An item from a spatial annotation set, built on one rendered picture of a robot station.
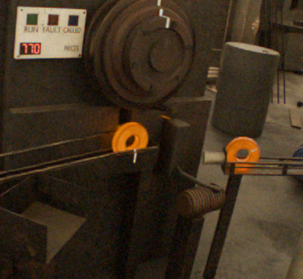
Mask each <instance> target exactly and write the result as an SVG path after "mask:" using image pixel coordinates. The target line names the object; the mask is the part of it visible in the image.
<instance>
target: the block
mask: <svg viewBox="0 0 303 279"><path fill-rule="evenodd" d="M189 132H190V125H188V124H186V122H184V121H182V120H180V119H178V118H173V119H165V120H164V122H163V131H162V136H161V142H160V150H159V157H158V161H157V169H158V170H160V171H161V172H162V173H164V174H166V175H167V176H168V177H172V176H177V175H179V174H178V173H177V171H176V168H177V167H179V168H180V169H181V171H182V170H183V166H184V161H185V153H186V148H187V144H188V140H189Z"/></svg>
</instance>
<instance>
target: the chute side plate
mask: <svg viewBox="0 0 303 279"><path fill-rule="evenodd" d="M158 151H159V149H154V150H147V151H136V152H130V154H120V155H115V156H111V157H108V158H101V159H98V160H95V161H91V162H85V163H81V164H78V165H74V166H69V167H62V168H58V169H52V170H50V171H46V172H42V174H45V175H48V176H51V177H54V178H58V179H59V180H62V181H65V182H67V183H71V184H75V185H78V184H83V183H86V182H89V181H93V180H98V179H101V178H104V177H110V176H113V175H117V174H120V173H129V172H134V171H140V170H142V165H143V164H144V163H149V162H154V165H153V169H154V168H155V167H156V162H157V157H158ZM135 154H136V158H135V162H133V161H134V155H135ZM28 177H30V176H26V177H21V178H18V179H17V178H15V179H12V180H6V181H3V182H0V195H1V194H4V193H5V192H6V191H8V190H9V189H11V188H12V187H13V186H14V185H16V184H18V183H20V182H21V181H23V180H25V179H26V178H28Z"/></svg>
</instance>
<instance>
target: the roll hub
mask: <svg viewBox="0 0 303 279"><path fill-rule="evenodd" d="M167 18H170V20H169V25H168V28H166V21H167ZM173 20H174V21H177V23H178V25H177V27H176V28H172V27H171V23H172V21H173ZM144 29H148V30H149V32H150V33H149V34H148V36H146V35H143V30H144ZM188 44H191V45H192V41H191V37H190V35H189V32H188V30H187V29H186V27H185V26H184V25H183V24H182V23H181V22H180V21H178V20H176V19H174V18H171V17H163V16H153V17H149V18H147V19H145V20H143V21H141V22H140V23H139V24H137V25H136V26H135V27H134V29H133V30H132V31H131V32H130V34H129V36H128V38H127V40H126V41H125V45H124V50H123V57H122V59H123V66H124V70H125V73H126V75H127V77H128V78H129V79H130V81H131V82H132V83H133V84H135V85H136V86H138V87H141V88H143V89H144V90H146V91H148V92H151V93H161V92H164V91H168V90H170V89H171V88H172V87H174V86H175V85H176V84H178V83H179V82H180V81H177V79H176V77H177V76H178V75H181V77H182V78H183V76H184V75H185V74H186V72H187V70H188V68H189V65H190V62H191V59H192V56H193V50H188V49H187V45H188ZM133 63H137V64H138V67H137V68H136V69H133V67H132V64H133ZM152 84H154V85H155V86H156V89H155V91H151V89H150V86H151V85H152Z"/></svg>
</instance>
